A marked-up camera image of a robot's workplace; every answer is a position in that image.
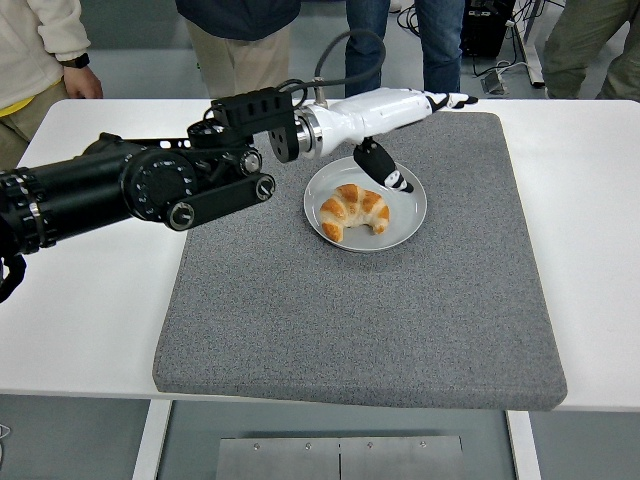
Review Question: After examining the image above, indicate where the black equipment box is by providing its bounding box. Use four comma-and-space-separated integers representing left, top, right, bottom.
460, 0, 511, 58

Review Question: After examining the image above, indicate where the grey speckled mat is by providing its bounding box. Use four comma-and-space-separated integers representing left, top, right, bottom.
152, 110, 569, 412

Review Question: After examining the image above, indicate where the white floor cable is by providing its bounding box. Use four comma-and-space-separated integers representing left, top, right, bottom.
472, 58, 530, 81

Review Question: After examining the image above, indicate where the grey floor pedal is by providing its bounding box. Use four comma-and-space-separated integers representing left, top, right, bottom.
480, 69, 511, 95

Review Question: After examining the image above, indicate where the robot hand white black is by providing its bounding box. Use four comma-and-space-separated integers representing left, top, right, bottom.
314, 88, 480, 195

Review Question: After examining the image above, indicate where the grey metal plate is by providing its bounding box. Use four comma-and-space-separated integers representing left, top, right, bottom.
217, 435, 465, 480

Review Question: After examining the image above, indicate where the pale grey round plate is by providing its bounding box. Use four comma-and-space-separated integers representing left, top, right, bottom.
303, 155, 429, 253

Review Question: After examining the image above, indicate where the white table leg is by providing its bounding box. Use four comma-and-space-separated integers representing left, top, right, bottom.
504, 409, 544, 480
130, 399, 174, 480

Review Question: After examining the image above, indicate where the white desk leg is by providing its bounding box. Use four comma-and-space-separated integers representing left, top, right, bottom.
505, 0, 546, 89

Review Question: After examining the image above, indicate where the golden croissant bread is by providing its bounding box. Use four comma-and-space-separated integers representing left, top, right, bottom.
319, 183, 391, 245

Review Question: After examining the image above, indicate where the person's hand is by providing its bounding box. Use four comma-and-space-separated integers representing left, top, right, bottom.
63, 63, 105, 100

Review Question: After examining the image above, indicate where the black cable bundle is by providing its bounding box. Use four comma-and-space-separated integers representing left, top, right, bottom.
397, 0, 422, 37

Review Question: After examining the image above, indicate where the person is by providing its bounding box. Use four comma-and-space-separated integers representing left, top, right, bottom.
542, 0, 640, 101
344, 0, 466, 99
0, 0, 105, 172
174, 0, 302, 100

